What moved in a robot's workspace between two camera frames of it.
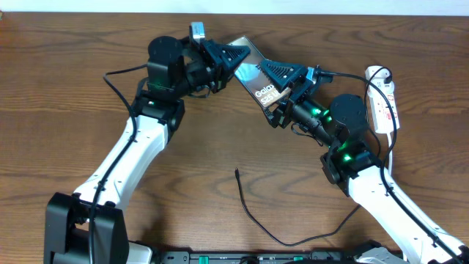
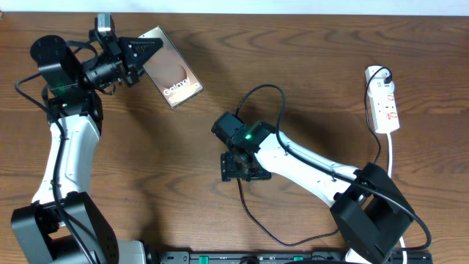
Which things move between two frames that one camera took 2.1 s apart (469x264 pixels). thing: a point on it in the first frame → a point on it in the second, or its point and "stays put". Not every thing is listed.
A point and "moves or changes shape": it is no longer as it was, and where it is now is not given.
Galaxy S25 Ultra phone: (257, 81) moves or changes shape
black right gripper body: (300, 92) → (233, 169)
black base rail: (239, 257) stays put
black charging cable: (333, 235) → (387, 80)
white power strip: (379, 85) stays put
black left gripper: (223, 52) → (129, 46)
